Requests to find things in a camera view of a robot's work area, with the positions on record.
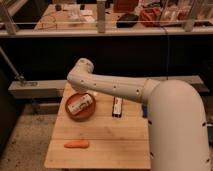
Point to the blue object behind arm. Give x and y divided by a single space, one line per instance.
145 113

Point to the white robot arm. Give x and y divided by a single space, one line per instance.
177 126

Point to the brown ceramic bowl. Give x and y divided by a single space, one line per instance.
84 114

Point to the orange carrot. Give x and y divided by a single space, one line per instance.
77 144

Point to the grey metal beam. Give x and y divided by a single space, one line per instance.
55 88

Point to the black pouch on bench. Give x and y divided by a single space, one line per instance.
127 20

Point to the orange tool on bench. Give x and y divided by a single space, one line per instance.
149 17

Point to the metal clamp rod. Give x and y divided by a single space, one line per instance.
18 76

